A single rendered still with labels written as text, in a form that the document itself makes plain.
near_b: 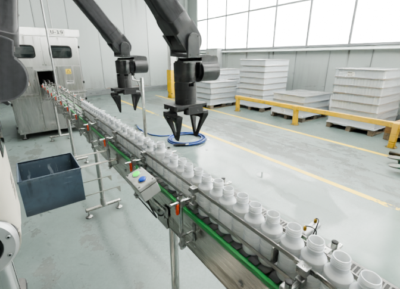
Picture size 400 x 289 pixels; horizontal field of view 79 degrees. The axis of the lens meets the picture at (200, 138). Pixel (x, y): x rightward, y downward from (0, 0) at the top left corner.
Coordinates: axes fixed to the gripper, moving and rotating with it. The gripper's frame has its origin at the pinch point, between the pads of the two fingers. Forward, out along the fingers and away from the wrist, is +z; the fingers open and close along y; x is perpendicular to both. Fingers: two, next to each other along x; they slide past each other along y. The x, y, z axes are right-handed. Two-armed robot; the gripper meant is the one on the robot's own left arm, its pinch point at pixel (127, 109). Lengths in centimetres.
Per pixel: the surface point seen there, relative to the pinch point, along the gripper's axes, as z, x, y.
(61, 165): 49, -81, 23
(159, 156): 23.9, 1.7, -12.4
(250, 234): 29, 60, -13
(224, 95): 99, -511, -501
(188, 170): 22.7, 24.8, -13.6
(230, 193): 22, 49, -14
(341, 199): 139, -6, -243
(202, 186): 24.5, 35.7, -12.8
